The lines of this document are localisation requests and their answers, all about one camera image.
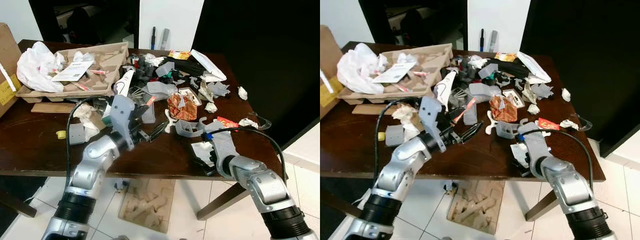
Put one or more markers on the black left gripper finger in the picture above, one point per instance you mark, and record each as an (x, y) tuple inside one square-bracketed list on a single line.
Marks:
[(465, 139), (467, 128), (158, 126), (157, 136)]

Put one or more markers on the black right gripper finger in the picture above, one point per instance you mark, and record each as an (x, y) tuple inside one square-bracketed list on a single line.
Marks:
[(518, 170), (197, 144), (517, 145), (199, 170)]

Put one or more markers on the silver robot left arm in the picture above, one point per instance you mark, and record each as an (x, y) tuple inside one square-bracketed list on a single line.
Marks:
[(400, 170), (87, 170)]

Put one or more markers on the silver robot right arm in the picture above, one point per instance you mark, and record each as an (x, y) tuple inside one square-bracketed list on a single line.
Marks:
[(570, 185), (260, 185)]

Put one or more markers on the clear plastic box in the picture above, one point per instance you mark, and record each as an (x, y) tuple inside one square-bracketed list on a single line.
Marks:
[(149, 114), (470, 116)]

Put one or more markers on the grey curved printed part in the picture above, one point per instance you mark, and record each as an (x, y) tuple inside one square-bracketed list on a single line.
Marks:
[(506, 131), (186, 130)]

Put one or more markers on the orange red strip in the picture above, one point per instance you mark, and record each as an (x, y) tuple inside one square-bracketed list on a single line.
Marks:
[(465, 110), (151, 100)]

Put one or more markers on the crumpled orange brown wrapper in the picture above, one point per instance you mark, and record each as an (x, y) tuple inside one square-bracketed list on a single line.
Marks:
[(181, 107), (502, 110)]

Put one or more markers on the grey flat printed part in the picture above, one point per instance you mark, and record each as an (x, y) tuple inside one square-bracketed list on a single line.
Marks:
[(160, 90), (482, 91)]

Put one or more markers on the dark wooden table leg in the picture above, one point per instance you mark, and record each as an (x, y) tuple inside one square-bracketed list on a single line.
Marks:
[(542, 205), (17, 206), (332, 205)]

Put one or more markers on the small white tissue ball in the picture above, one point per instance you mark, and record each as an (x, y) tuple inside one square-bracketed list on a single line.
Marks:
[(242, 93), (533, 109), (566, 95), (569, 124), (248, 123), (211, 107)]

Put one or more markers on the large crumpled white tissue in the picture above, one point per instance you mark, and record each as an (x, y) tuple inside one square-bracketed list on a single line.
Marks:
[(87, 115), (407, 116)]

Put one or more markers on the white paper with black swoosh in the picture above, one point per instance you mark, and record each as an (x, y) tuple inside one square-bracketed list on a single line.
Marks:
[(125, 82), (446, 87)]

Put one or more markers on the grey boxy printed part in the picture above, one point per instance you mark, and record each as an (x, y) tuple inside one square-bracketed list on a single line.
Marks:
[(395, 136), (76, 135)]

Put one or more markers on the moulded pulp insert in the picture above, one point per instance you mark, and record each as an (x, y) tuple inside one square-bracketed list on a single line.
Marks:
[(475, 207), (147, 205)]

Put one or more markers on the grey jagged printed part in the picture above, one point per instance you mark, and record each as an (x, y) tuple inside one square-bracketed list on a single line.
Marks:
[(219, 89), (541, 90)]

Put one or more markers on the dark grey crumpled glove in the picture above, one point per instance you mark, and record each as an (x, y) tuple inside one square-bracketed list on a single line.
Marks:
[(464, 69), (142, 67)]

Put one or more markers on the black foam tubes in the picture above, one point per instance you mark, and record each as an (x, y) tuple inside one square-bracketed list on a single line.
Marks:
[(502, 68), (182, 66)]

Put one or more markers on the red white small stick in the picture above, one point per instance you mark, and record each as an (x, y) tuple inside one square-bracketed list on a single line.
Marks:
[(420, 73), (98, 72)]

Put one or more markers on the small yellow tape roll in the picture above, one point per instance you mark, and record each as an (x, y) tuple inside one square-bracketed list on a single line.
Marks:
[(61, 134), (381, 136)]

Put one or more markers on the clear safety glasses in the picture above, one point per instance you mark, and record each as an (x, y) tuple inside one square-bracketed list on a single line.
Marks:
[(264, 122), (586, 124)]

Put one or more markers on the brown pulp packing tray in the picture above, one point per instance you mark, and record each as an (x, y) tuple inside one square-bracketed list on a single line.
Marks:
[(107, 62), (432, 62)]

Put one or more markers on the yellow red snack packet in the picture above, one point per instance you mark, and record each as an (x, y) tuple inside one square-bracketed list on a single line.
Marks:
[(179, 55), (505, 57)]

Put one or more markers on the flat white box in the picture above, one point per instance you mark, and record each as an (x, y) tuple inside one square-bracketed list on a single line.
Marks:
[(534, 66), (207, 64)]

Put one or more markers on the white printed card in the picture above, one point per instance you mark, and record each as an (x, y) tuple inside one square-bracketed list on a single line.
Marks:
[(394, 73), (72, 71)]

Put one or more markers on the flat brown cardboard piece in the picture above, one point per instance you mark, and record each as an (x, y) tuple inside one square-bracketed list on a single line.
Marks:
[(370, 109), (50, 108)]

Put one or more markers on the white tissue on tray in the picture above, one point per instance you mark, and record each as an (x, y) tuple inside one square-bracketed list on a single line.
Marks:
[(405, 58), (84, 56)]

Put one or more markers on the black pen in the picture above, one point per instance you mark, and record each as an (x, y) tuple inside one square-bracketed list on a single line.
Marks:
[(482, 40)]

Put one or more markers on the white plastic bag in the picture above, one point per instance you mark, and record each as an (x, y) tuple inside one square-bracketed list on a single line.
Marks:
[(357, 69), (37, 67)]

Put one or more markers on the cardboard box with yellow label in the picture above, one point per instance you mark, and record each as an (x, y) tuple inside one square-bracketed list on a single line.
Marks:
[(7, 55), (327, 55)]

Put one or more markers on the white forked plastic bracket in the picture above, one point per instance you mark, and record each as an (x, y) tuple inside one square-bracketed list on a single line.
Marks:
[(170, 120), (492, 122)]

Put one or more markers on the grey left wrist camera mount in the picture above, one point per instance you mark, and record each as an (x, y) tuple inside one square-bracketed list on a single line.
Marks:
[(120, 115), (430, 117)]

